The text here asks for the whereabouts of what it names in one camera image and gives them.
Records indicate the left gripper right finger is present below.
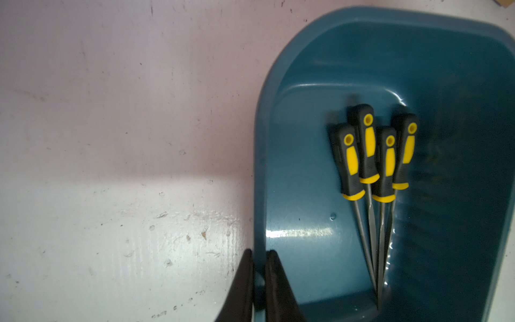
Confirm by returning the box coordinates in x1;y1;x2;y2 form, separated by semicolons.
265;250;306;321

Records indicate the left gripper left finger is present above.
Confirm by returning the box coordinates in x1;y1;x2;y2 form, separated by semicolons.
215;249;254;322

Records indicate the file tool four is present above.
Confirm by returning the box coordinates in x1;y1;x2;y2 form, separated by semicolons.
329;123;378;292

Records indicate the file tool five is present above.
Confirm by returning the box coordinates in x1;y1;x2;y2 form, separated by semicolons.
347;104;380;283

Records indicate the teal plastic storage box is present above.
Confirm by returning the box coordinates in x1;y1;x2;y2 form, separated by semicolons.
253;7;514;321

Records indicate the file tool six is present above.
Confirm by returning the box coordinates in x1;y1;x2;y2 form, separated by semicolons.
372;126;396;310

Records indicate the file tool seven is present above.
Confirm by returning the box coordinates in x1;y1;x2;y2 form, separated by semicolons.
384;113;419;275

